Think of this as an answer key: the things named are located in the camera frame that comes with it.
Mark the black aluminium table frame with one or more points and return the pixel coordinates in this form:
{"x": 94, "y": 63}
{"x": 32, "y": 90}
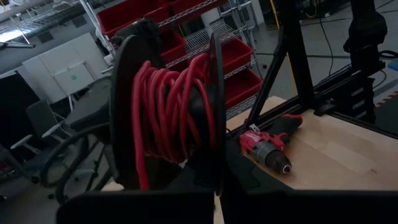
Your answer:
{"x": 295, "y": 62}

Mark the grey office chair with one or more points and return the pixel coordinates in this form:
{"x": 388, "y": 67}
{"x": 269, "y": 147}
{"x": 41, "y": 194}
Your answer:
{"x": 40, "y": 121}

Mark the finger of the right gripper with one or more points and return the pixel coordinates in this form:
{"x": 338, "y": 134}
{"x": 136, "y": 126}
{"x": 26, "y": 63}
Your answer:
{"x": 140, "y": 31}

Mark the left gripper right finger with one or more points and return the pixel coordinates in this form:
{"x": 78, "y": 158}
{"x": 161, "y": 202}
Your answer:
{"x": 311, "y": 208}

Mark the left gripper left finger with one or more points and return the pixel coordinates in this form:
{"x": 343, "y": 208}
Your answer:
{"x": 140, "y": 208}

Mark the white cabinet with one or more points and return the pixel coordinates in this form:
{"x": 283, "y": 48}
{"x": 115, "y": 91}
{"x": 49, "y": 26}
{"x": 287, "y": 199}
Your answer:
{"x": 68, "y": 62}

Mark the red storage bin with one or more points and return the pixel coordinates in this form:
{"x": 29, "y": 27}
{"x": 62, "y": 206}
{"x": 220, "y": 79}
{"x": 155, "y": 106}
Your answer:
{"x": 172, "y": 46}
{"x": 242, "y": 88}
{"x": 236, "y": 54}
{"x": 130, "y": 12}

